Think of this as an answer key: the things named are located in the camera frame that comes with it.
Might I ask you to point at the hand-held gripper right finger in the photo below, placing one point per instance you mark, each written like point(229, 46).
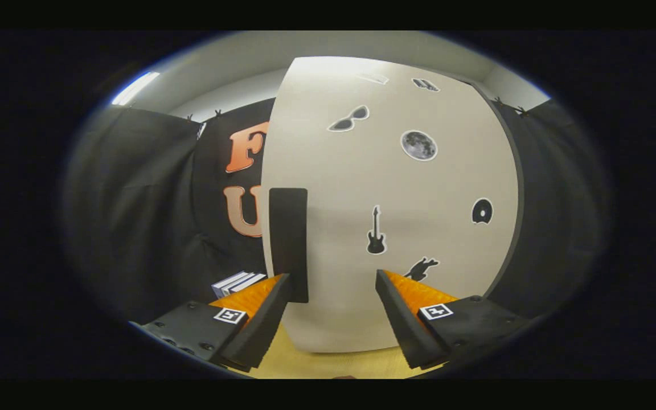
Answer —
point(405, 322)

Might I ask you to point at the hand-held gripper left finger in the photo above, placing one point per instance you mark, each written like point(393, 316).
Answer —
point(259, 327)

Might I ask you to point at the white spine book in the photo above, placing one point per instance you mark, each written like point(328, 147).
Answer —
point(238, 283)

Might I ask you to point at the light blue book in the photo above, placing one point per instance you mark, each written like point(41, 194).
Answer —
point(225, 283)

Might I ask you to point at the black backdrop cloth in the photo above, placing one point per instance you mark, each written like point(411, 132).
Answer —
point(134, 216)

